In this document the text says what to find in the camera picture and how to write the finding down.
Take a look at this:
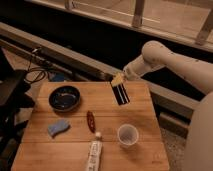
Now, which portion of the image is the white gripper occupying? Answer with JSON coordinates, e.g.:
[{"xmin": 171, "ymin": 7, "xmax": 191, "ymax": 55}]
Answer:
[{"xmin": 111, "ymin": 55, "xmax": 157, "ymax": 87}]

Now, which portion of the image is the black white striped eraser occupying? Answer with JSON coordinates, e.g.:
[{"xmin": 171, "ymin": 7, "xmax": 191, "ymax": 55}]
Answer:
[{"xmin": 112, "ymin": 84, "xmax": 130, "ymax": 105}]

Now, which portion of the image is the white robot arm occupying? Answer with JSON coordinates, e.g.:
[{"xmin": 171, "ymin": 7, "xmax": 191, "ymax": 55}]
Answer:
[{"xmin": 111, "ymin": 41, "xmax": 213, "ymax": 171}]

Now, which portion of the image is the red chili pepper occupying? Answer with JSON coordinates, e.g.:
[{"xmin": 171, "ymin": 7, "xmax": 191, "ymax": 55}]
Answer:
[{"xmin": 87, "ymin": 111, "xmax": 96, "ymax": 133}]

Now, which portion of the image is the dark blue bowl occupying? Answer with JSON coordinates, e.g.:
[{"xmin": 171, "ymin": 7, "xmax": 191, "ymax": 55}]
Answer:
[{"xmin": 49, "ymin": 85, "xmax": 80, "ymax": 112}]

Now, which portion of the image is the blue sponge piece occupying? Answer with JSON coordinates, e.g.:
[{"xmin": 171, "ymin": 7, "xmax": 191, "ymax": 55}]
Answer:
[{"xmin": 47, "ymin": 120, "xmax": 70, "ymax": 137}]

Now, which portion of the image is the white toothpaste tube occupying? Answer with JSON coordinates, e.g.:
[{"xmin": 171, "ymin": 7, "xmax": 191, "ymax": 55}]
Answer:
[{"xmin": 85, "ymin": 132, "xmax": 103, "ymax": 171}]

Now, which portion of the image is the black equipment at left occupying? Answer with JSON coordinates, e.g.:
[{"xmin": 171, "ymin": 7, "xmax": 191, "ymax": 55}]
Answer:
[{"xmin": 0, "ymin": 48, "xmax": 35, "ymax": 171}]

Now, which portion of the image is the black cable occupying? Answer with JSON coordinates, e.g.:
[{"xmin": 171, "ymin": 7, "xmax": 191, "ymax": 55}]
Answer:
[{"xmin": 23, "ymin": 46, "xmax": 56, "ymax": 84}]

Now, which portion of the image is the grey metal rail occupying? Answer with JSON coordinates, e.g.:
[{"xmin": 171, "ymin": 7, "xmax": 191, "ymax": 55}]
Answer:
[{"xmin": 0, "ymin": 22, "xmax": 199, "ymax": 119}]

